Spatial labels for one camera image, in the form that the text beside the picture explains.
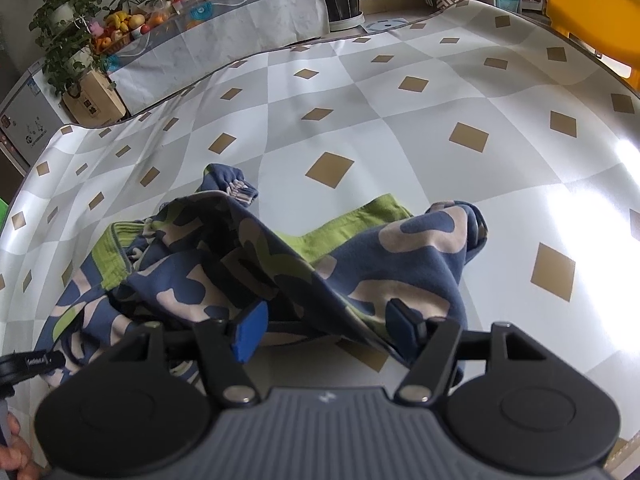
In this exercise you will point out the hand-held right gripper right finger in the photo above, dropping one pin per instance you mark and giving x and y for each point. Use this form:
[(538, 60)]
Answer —
[(401, 327)]

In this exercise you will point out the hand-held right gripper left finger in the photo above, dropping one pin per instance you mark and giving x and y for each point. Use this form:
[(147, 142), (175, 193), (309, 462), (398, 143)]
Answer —
[(250, 331)]

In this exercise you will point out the blue lettered pants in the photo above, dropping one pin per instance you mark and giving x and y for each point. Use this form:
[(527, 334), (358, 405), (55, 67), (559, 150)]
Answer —
[(300, 270)]

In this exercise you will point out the person's left hand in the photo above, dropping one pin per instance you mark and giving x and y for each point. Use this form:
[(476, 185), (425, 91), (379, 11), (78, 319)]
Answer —
[(15, 460)]

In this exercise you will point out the grey white checked tablecloth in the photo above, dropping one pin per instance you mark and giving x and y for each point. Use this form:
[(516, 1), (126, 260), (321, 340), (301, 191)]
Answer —
[(400, 160)]

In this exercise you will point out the brown cardboard box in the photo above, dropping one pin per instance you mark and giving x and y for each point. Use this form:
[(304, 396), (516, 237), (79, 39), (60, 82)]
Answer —
[(95, 102)]

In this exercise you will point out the white round disc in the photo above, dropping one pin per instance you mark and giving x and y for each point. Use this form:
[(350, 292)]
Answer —
[(387, 25)]

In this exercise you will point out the side table with white cloth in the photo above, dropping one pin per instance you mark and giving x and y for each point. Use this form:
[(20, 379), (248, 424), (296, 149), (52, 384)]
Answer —
[(240, 25)]

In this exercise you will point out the pile of fruit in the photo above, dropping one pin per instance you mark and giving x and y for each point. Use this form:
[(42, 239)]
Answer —
[(130, 25)]

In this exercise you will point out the leafy potted plant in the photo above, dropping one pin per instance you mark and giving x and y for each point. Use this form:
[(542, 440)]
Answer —
[(65, 35)]

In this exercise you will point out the yellow plastic chair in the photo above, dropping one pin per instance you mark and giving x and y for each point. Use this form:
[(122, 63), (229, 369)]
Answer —
[(590, 10)]

